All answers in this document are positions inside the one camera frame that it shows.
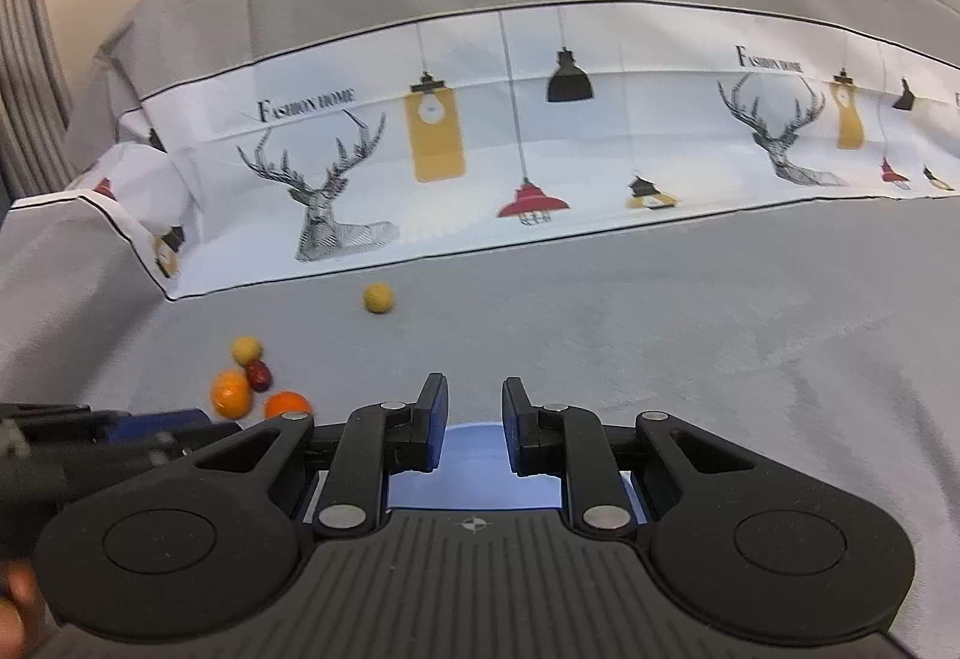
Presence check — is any blue plate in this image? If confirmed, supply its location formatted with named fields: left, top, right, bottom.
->
left=300, top=420, right=650, bottom=529

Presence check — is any grey pillow with printed border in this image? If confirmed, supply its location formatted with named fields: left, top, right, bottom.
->
left=0, top=141, right=200, bottom=409

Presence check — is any orange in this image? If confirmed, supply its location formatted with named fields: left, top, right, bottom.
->
left=264, top=391, right=311, bottom=421
left=210, top=370, right=253, bottom=419

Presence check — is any person's left hand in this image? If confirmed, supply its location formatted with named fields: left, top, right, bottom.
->
left=0, top=565, right=55, bottom=657

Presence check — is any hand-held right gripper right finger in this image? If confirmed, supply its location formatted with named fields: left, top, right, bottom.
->
left=501, top=375, right=757, bottom=533

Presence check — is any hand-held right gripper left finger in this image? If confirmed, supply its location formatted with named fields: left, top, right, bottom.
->
left=178, top=372, right=451, bottom=541

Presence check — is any grey curtain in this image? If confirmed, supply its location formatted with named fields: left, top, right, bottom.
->
left=0, top=0, right=76, bottom=199

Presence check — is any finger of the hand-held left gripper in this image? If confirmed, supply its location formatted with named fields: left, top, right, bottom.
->
left=90, top=408, right=242, bottom=480

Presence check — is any grey bed sheet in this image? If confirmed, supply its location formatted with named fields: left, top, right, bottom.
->
left=0, top=190, right=960, bottom=659

